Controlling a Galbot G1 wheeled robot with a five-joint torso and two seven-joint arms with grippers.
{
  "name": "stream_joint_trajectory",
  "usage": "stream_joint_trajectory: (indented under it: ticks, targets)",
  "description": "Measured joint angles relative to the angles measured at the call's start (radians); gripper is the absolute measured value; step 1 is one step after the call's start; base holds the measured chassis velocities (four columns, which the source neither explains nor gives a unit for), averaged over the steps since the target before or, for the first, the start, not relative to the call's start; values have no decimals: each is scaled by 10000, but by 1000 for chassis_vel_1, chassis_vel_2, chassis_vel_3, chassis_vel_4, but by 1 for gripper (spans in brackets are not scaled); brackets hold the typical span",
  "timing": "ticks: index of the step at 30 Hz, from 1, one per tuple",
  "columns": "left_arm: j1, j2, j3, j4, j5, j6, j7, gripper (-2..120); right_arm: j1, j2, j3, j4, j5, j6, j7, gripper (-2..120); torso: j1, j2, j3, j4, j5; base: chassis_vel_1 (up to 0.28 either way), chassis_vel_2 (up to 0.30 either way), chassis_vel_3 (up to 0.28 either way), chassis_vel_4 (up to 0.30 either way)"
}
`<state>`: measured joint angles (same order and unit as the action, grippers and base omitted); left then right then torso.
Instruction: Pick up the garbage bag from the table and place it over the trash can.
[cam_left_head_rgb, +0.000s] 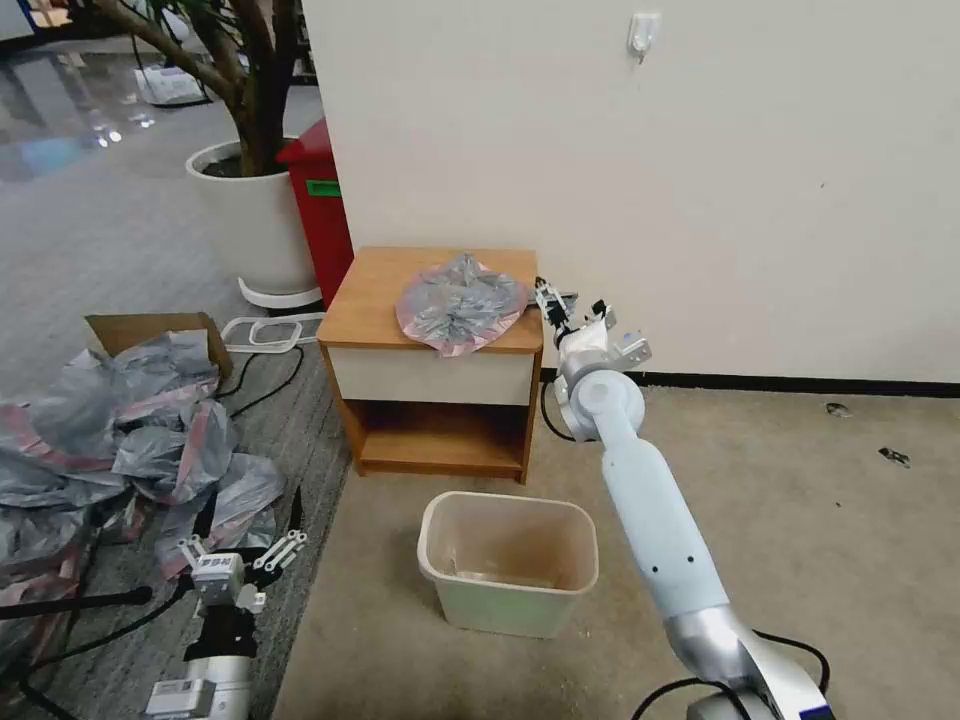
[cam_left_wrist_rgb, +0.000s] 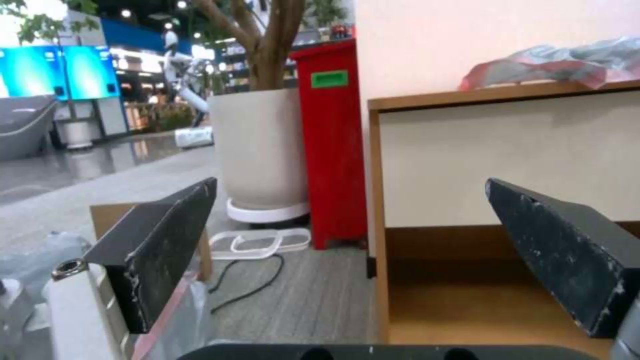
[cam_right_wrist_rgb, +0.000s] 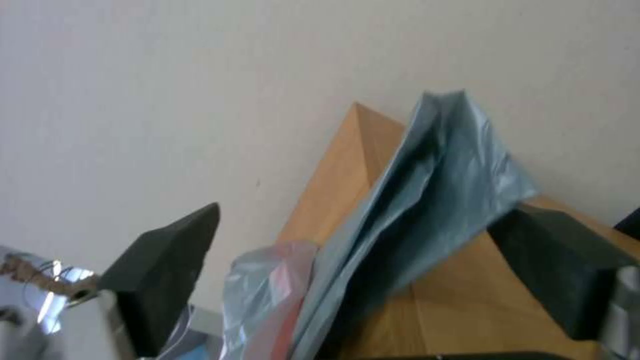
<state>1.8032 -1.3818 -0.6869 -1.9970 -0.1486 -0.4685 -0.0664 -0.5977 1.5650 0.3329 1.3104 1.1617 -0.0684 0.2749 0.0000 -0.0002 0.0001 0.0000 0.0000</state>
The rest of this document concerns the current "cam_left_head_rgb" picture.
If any crumpled grey garbage bag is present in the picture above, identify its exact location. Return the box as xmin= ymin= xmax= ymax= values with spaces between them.
xmin=153 ymin=449 xmax=288 ymax=580
xmin=22 ymin=329 xmax=220 ymax=456
xmin=0 ymin=404 xmax=136 ymax=609
xmin=112 ymin=400 xmax=241 ymax=519

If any brown cardboard box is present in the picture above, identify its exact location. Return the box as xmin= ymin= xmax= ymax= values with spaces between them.
xmin=83 ymin=310 xmax=235 ymax=384

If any white printed plastic bag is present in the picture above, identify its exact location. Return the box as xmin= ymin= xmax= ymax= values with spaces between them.
xmin=131 ymin=64 xmax=213 ymax=106

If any red bin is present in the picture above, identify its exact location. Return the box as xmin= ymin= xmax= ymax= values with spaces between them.
xmin=275 ymin=116 xmax=355 ymax=310

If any brown tree trunk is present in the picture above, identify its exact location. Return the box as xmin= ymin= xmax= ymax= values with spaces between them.
xmin=89 ymin=0 xmax=303 ymax=178

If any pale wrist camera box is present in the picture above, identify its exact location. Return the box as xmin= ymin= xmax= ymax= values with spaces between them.
xmin=191 ymin=553 xmax=247 ymax=603

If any white round plant pot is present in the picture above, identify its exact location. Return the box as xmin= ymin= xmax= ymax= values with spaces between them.
xmin=185 ymin=134 xmax=328 ymax=310

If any beige plastic trash can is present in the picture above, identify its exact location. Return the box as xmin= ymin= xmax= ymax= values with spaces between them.
xmin=416 ymin=491 xmax=600 ymax=640

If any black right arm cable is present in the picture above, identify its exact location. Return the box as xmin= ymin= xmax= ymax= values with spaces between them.
xmin=631 ymin=631 xmax=834 ymax=720

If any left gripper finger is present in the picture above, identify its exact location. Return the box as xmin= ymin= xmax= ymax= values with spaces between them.
xmin=250 ymin=485 xmax=310 ymax=576
xmin=172 ymin=497 xmax=220 ymax=583

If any black tripod rod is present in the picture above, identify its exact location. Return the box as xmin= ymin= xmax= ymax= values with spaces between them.
xmin=0 ymin=586 xmax=154 ymax=622

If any white rectangular frame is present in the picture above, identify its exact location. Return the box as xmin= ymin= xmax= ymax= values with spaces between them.
xmin=221 ymin=313 xmax=325 ymax=355

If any grey pink garbage bag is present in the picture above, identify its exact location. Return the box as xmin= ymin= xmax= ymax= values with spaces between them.
xmin=394 ymin=251 xmax=531 ymax=360

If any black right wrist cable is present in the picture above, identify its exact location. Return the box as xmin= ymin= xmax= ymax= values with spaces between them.
xmin=538 ymin=371 xmax=585 ymax=445

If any white wall hook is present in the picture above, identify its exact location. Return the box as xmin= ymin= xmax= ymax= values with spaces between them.
xmin=626 ymin=11 xmax=663 ymax=66

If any wooden nightstand with drawer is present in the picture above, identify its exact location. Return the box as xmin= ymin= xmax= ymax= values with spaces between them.
xmin=317 ymin=245 xmax=546 ymax=487

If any black floor cable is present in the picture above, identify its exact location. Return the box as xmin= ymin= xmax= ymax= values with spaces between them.
xmin=217 ymin=344 xmax=306 ymax=418

